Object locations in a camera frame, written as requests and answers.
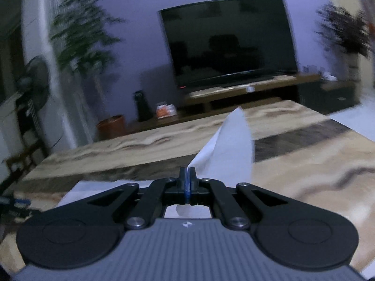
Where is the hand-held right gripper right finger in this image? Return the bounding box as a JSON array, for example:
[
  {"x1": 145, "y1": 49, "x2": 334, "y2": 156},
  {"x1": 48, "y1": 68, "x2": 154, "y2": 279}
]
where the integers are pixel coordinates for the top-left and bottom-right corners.
[{"x1": 189, "y1": 167, "x2": 309, "y2": 230}]

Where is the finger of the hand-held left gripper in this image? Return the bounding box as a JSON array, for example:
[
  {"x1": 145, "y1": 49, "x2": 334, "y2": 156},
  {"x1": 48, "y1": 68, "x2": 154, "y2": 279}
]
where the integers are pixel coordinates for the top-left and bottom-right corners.
[
  {"x1": 0, "y1": 205, "x2": 30, "y2": 221},
  {"x1": 0, "y1": 197, "x2": 31, "y2": 205}
]

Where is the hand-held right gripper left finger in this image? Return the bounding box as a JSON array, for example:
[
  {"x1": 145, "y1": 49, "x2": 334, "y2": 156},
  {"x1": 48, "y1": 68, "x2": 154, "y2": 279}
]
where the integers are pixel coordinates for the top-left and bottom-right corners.
[{"x1": 67, "y1": 167, "x2": 188, "y2": 230}]

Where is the white napkin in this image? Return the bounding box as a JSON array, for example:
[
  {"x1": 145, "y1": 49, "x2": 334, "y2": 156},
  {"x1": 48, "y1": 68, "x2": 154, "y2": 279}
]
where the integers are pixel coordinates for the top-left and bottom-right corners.
[{"x1": 175, "y1": 105, "x2": 254, "y2": 219}]

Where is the dark wooden chair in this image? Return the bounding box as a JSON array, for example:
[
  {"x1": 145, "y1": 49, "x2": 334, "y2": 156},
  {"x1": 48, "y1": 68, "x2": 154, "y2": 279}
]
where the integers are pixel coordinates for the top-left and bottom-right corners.
[{"x1": 0, "y1": 94, "x2": 50, "y2": 188}]

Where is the orange white tissue pack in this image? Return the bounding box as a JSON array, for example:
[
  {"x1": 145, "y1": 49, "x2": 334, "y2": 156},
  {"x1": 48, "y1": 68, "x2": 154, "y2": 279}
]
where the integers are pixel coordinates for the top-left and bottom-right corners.
[{"x1": 155, "y1": 102, "x2": 178, "y2": 119}]

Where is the black cone speaker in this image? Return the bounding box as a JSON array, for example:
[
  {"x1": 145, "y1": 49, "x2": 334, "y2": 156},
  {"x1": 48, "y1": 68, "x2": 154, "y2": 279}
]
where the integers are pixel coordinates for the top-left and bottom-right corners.
[{"x1": 133, "y1": 90, "x2": 153, "y2": 122}]

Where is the potted green tree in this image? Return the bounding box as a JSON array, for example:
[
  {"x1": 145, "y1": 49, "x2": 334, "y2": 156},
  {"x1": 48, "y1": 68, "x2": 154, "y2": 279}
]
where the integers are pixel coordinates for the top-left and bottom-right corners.
[{"x1": 50, "y1": 0, "x2": 126, "y2": 139}]

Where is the black standing fan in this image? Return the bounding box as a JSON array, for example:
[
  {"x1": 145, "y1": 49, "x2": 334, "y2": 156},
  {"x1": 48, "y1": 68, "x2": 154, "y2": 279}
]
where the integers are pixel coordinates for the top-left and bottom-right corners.
[{"x1": 16, "y1": 55, "x2": 50, "y2": 118}]

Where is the wooden television stand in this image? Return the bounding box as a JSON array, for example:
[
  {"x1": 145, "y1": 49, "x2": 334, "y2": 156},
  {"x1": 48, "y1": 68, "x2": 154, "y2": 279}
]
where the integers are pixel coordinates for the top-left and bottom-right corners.
[{"x1": 129, "y1": 73, "x2": 362, "y2": 135}]

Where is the white sheer curtain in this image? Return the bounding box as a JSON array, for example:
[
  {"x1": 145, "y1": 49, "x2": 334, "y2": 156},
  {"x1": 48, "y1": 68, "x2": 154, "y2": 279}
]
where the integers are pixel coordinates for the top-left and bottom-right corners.
[{"x1": 23, "y1": 0, "x2": 94, "y2": 150}]

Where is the black flat television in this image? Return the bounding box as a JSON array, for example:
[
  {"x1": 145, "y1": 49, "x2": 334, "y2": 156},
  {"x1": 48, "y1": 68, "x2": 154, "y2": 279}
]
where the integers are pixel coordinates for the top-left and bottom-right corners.
[{"x1": 159, "y1": 0, "x2": 299, "y2": 90}]

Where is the woven pale vase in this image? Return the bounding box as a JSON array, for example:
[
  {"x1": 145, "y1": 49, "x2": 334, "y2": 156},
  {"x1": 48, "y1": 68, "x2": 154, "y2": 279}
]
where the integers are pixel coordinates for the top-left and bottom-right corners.
[{"x1": 347, "y1": 53, "x2": 364, "y2": 85}]

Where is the dried dark flower bouquet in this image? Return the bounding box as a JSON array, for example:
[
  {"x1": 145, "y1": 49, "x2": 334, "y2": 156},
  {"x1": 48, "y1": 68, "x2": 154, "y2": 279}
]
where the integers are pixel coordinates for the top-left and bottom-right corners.
[{"x1": 315, "y1": 1, "x2": 372, "y2": 56}]

